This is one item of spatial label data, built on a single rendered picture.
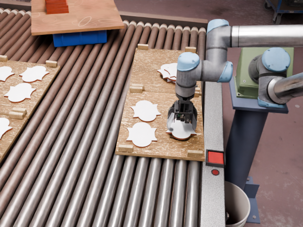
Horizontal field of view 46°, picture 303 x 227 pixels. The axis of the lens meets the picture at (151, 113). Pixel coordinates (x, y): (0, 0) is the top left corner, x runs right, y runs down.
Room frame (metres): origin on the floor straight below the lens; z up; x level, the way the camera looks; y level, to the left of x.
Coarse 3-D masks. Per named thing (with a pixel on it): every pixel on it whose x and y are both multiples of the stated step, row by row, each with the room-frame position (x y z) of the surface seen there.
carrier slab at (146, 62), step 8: (136, 48) 1.78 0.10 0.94; (136, 56) 1.69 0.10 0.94; (144, 56) 1.69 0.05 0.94; (152, 56) 1.70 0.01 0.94; (160, 56) 1.70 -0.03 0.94; (168, 56) 1.71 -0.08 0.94; (176, 56) 1.71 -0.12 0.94; (136, 64) 1.61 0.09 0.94; (144, 64) 1.61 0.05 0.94; (152, 64) 1.62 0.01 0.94; (160, 64) 1.62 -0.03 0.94; (136, 72) 1.53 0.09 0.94; (144, 72) 1.54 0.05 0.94; (152, 72) 1.54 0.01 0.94; (136, 80) 1.46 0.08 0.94; (144, 80) 1.46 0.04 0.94; (152, 80) 1.47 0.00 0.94; (160, 80) 1.47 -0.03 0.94; (144, 88) 1.40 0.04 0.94; (152, 88) 1.40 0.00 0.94; (160, 88) 1.40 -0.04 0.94; (168, 88) 1.41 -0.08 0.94; (200, 88) 1.42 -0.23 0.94
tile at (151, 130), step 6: (138, 126) 1.11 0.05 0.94; (144, 126) 1.11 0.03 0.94; (132, 132) 1.07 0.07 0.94; (138, 132) 1.07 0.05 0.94; (144, 132) 1.07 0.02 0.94; (150, 132) 1.08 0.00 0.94; (132, 138) 1.04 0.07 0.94; (138, 138) 1.04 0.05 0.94; (144, 138) 1.04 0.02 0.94; (150, 138) 1.04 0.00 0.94; (138, 144) 1.00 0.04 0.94; (144, 144) 1.01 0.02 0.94; (150, 144) 1.02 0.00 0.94
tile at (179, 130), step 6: (174, 120) 1.16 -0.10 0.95; (174, 126) 1.11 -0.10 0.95; (180, 126) 1.12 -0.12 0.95; (186, 126) 1.12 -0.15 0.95; (192, 126) 1.12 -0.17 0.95; (168, 132) 1.07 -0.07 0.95; (174, 132) 1.07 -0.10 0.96; (180, 132) 1.07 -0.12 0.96; (186, 132) 1.07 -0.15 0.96; (192, 132) 1.08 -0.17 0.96; (180, 138) 1.03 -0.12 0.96; (186, 138) 1.04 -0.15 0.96
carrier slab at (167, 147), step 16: (128, 96) 1.32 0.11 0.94; (144, 96) 1.33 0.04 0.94; (160, 96) 1.34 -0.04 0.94; (128, 112) 1.21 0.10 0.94; (160, 112) 1.22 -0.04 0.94; (160, 128) 1.11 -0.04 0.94; (128, 144) 1.01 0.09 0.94; (160, 144) 1.02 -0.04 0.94; (176, 144) 1.02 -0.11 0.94; (192, 144) 1.03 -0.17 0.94
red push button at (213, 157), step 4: (208, 152) 1.00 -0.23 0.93; (212, 152) 1.00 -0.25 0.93; (216, 152) 1.00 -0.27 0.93; (208, 156) 0.97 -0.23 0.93; (212, 156) 0.97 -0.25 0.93; (216, 156) 0.98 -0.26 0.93; (220, 156) 0.98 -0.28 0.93; (208, 160) 0.95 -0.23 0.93; (212, 160) 0.95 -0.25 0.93; (216, 160) 0.95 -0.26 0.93; (220, 160) 0.95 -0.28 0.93
